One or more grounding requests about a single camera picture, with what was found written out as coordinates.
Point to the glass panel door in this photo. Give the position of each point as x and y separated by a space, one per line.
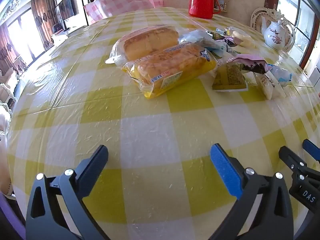
300 17

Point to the brown patterned curtain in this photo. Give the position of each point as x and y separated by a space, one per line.
43 22

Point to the blue white snack packet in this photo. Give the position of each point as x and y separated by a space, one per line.
282 76

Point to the light blue snack packet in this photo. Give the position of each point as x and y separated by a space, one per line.
200 38

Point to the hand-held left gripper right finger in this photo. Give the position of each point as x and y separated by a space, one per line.
222 165

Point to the cream snack packet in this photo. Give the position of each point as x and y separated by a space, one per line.
241 36

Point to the cream ornate sofa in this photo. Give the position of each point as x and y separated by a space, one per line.
8 85

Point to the clear bag of bread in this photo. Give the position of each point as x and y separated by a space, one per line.
147 41

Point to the yellow bag of bread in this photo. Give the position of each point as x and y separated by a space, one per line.
165 67

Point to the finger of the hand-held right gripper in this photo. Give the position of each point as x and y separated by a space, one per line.
291 158
311 148

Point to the green yellow snack packet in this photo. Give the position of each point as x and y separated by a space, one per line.
230 77

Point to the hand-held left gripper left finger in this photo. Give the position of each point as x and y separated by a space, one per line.
98 156

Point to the ornate white chair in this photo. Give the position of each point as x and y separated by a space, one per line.
257 17

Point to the pink snack packet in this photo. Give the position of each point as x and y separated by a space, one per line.
250 62

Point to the flat screen television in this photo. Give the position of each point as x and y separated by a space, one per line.
65 7

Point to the wooden corner shelf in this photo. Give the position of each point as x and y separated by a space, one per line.
221 5

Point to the small purple packet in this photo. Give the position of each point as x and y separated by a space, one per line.
231 41

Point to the white low cabinet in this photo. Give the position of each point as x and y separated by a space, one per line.
65 36

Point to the yellow checked tablecloth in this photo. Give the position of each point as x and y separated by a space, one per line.
155 130

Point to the pink checked cloth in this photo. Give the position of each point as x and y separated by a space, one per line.
120 0

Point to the white floral teapot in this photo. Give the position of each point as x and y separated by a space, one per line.
275 36

